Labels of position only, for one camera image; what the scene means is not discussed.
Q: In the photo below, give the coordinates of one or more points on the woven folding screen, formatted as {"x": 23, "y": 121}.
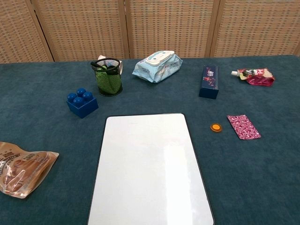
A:
{"x": 150, "y": 28}

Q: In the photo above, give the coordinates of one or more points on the pink patterned sachet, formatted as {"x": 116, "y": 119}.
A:
{"x": 243, "y": 126}

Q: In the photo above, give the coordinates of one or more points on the red spouted drink pouch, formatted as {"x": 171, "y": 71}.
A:
{"x": 256, "y": 76}

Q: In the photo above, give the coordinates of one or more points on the dark blue rectangular box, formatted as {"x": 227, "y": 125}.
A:
{"x": 209, "y": 82}

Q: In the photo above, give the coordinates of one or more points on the light blue wet wipes pack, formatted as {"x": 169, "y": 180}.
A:
{"x": 157, "y": 66}

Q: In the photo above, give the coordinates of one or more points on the white rectangular board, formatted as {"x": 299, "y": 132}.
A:
{"x": 150, "y": 168}

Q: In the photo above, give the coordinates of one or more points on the brown snack bag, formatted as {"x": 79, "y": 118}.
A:
{"x": 21, "y": 168}

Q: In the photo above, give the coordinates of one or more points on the black mesh pen holder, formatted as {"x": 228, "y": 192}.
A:
{"x": 110, "y": 84}

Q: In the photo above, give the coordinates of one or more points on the teal tablecloth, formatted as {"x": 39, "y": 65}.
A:
{"x": 47, "y": 131}

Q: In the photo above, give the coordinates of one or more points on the blue four-stud toy brick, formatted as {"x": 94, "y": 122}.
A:
{"x": 82, "y": 104}

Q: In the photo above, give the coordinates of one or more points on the green mesh cloth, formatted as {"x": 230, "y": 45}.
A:
{"x": 106, "y": 80}

